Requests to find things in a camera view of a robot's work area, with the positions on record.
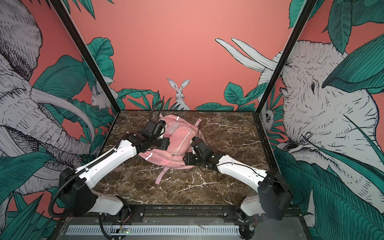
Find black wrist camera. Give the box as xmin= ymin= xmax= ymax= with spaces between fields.
xmin=141 ymin=120 xmax=166 ymax=140
xmin=191 ymin=137 xmax=214 ymax=159

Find black left corner frame post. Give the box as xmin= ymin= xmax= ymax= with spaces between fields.
xmin=49 ymin=0 xmax=121 ymax=114

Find black right corner frame post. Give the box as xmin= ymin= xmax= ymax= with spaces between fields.
xmin=256 ymin=0 xmax=317 ymax=114

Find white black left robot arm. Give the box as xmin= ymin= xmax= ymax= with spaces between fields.
xmin=48 ymin=133 xmax=170 ymax=218

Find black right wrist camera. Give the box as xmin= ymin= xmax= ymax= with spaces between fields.
xmin=191 ymin=137 xmax=214 ymax=159

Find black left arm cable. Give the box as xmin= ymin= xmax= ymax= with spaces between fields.
xmin=47 ymin=148 xmax=118 ymax=218

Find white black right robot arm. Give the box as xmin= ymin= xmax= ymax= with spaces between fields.
xmin=183 ymin=151 xmax=293 ymax=220

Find pink student backpack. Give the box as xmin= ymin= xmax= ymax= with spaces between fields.
xmin=139 ymin=115 xmax=204 ymax=185

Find black corner frame post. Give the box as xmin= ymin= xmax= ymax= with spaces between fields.
xmin=49 ymin=0 xmax=121 ymax=114
xmin=256 ymin=0 xmax=317 ymax=114

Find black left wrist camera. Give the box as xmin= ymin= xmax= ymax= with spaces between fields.
xmin=141 ymin=120 xmax=166 ymax=140

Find black front mounting rail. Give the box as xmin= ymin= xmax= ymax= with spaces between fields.
xmin=59 ymin=203 xmax=302 ymax=224

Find white ventilation grille strip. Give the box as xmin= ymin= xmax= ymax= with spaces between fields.
xmin=65 ymin=225 xmax=240 ymax=236

